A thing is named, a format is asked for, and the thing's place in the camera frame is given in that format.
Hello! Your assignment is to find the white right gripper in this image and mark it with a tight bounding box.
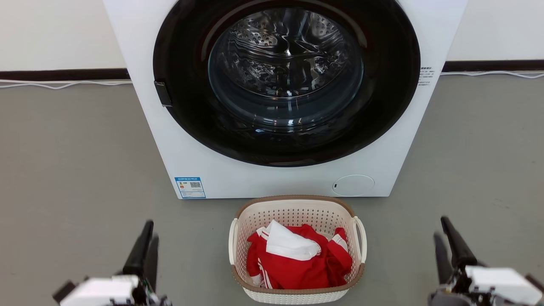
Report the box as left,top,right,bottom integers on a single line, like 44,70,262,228
428,216,544,306

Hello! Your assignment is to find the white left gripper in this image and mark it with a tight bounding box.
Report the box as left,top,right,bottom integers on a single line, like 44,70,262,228
53,220,171,306

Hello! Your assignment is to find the beige plastic laundry basket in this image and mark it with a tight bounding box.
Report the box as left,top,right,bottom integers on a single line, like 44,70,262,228
228,195,367,305

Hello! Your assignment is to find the blue energy label sticker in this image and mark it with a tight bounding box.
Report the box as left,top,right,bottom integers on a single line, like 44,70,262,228
175,177,207,199

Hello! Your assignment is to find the round white filter cover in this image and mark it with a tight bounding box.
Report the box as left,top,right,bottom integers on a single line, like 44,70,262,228
332,174,375,197

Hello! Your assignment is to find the white washing machine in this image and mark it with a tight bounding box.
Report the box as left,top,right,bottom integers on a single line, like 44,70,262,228
103,0,468,200

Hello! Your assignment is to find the red garment with white stripes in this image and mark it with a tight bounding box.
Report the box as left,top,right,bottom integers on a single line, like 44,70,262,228
246,224,353,290

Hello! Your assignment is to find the black round washer door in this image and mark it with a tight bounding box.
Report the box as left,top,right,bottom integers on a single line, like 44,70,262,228
153,0,421,167

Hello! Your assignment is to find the small printed text sticker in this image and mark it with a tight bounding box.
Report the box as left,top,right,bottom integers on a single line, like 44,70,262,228
418,66,436,88

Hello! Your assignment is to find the black baseboard strip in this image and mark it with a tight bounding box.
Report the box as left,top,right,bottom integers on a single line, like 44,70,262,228
0,68,130,82
442,59,544,72

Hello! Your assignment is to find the steel washer drum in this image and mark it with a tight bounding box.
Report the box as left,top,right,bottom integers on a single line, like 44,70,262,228
210,8,364,124

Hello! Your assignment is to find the white floor cable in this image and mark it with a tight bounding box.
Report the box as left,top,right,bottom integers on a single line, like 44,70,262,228
440,70,544,80
0,79,133,90

